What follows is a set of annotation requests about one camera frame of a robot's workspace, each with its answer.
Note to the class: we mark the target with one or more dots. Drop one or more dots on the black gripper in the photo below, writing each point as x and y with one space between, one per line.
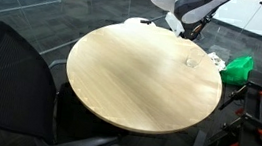
204 20

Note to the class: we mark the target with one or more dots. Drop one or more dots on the clear glass cup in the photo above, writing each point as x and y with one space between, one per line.
191 62

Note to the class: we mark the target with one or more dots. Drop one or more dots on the white plastic bag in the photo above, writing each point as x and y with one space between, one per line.
218 60

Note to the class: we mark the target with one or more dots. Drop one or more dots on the green plastic bag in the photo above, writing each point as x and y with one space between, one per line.
237 71

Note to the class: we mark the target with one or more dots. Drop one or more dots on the black mesh office chair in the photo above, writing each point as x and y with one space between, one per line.
5 81

